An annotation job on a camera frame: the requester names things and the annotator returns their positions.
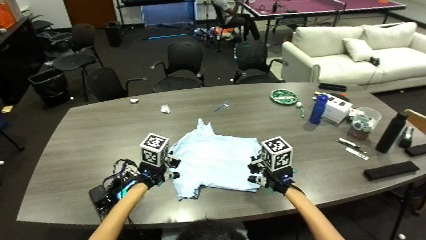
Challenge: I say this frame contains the blue water bottle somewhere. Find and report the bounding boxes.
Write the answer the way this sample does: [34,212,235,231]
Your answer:
[307,93,330,126]

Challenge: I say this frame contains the person's left hand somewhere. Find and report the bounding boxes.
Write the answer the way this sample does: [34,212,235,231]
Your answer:
[135,154,182,189]

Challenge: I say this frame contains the orange box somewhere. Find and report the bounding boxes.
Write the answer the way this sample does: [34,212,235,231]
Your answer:
[0,2,18,31]

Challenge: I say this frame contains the person's right hand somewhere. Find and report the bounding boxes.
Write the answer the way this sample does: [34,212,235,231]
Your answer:
[246,154,296,196]

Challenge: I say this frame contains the wooden chair back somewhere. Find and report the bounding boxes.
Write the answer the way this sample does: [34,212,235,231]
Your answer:
[403,108,426,135]

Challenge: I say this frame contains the brown wooden door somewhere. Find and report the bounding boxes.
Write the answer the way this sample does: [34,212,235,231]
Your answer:
[61,0,119,30]

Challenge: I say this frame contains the black cabinet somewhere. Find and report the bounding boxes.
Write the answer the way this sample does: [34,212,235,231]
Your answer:
[0,14,46,105]

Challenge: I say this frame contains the black water bottle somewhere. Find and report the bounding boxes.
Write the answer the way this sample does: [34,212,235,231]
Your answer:
[374,111,408,154]

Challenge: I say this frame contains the black electronics box with cables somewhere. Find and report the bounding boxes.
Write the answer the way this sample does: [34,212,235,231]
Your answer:
[87,158,143,222]

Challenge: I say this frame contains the white sofa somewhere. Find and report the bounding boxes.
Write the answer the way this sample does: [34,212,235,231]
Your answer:
[280,21,426,94]

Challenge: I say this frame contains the black trash bin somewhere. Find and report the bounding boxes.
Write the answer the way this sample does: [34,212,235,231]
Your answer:
[26,67,73,109]

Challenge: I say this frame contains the small white cushion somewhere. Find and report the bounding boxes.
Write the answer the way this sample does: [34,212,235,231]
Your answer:
[340,37,376,63]

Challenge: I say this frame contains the black remote control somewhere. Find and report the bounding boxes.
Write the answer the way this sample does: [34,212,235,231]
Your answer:
[316,82,348,93]

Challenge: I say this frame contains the purple table tennis table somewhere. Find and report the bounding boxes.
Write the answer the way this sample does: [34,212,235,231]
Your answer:
[239,0,407,46]

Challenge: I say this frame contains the long black flat case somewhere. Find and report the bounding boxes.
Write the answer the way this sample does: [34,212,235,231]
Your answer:
[362,160,420,182]

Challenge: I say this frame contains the black rack with blue screen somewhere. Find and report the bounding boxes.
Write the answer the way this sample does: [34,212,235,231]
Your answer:
[115,0,199,27]

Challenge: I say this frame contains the green round plate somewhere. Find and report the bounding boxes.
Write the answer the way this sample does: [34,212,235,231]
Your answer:
[268,88,299,106]

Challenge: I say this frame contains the blue light strip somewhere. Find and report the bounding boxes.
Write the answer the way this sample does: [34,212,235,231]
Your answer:
[145,32,188,41]

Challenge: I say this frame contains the black grey stapler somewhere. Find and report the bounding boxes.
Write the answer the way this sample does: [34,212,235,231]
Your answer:
[396,126,416,149]

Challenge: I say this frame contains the clear plastic container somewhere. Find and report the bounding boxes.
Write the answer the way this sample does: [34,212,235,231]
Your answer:
[346,106,383,140]

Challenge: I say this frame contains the black white marker pen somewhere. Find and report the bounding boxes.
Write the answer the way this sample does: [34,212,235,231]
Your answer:
[335,137,362,150]

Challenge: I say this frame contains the white marker cube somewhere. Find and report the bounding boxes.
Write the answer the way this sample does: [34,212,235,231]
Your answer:
[138,132,171,167]
[259,135,295,173]

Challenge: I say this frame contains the large white cushion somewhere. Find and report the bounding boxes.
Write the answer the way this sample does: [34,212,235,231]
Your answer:
[360,21,419,51]

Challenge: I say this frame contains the black office chair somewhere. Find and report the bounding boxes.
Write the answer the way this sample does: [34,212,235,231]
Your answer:
[151,40,206,94]
[29,14,73,52]
[85,66,149,103]
[231,39,290,85]
[51,22,105,102]

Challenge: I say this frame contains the pile of bags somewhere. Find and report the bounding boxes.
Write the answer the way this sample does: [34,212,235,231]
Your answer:
[191,26,236,43]

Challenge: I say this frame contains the tall black bin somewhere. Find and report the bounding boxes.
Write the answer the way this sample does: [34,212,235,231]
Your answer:
[103,20,125,48]

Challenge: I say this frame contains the light blue garment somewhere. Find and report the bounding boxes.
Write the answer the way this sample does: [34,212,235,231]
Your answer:
[167,118,263,201]

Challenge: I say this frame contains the white cardboard box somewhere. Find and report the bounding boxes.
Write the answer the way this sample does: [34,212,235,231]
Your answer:
[320,97,354,125]

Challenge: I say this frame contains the small black flat case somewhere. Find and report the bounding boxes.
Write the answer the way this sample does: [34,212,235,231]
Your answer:
[403,143,426,158]

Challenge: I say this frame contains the small blue grey tool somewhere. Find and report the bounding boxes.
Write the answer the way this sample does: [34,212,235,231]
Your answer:
[212,101,231,113]

